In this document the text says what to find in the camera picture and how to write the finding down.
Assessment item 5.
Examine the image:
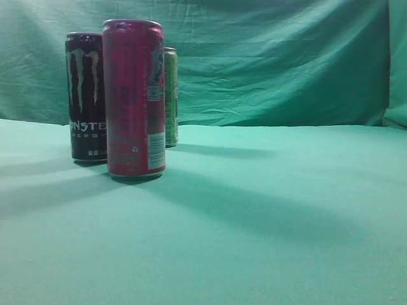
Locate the black Monster energy can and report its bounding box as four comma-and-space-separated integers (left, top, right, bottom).
66, 32, 107, 163

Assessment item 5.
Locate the yellow-green drink can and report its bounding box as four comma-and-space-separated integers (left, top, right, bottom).
164, 47, 178, 147

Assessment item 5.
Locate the pink slim drink can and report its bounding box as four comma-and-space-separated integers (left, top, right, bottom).
102, 19, 165, 179

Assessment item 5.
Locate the green cloth backdrop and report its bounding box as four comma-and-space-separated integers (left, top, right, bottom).
1, 1, 406, 304

